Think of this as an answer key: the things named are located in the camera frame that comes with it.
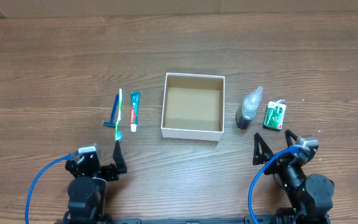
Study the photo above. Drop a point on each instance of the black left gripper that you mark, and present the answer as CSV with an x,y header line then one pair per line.
x,y
103,171

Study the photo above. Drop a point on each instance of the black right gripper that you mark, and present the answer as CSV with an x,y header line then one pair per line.
x,y
278,162

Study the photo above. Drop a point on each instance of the green white soap packet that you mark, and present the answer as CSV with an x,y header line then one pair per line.
x,y
274,115

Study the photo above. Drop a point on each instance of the green white toothbrush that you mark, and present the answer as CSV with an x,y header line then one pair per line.
x,y
118,133

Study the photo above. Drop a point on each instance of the clear bottle dark liquid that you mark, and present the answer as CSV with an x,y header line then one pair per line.
x,y
248,108

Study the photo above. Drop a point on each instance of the blue disposable razor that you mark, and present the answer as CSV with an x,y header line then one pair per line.
x,y
111,122

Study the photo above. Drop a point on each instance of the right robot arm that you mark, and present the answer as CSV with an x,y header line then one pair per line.
x,y
310,196

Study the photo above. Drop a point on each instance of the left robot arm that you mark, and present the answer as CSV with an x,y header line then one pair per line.
x,y
87,191

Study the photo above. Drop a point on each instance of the Colgate toothpaste tube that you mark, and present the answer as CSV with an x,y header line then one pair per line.
x,y
135,97

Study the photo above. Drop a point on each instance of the white cardboard box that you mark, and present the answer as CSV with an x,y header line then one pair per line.
x,y
193,107

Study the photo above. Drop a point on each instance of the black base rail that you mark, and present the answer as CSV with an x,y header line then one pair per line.
x,y
191,221

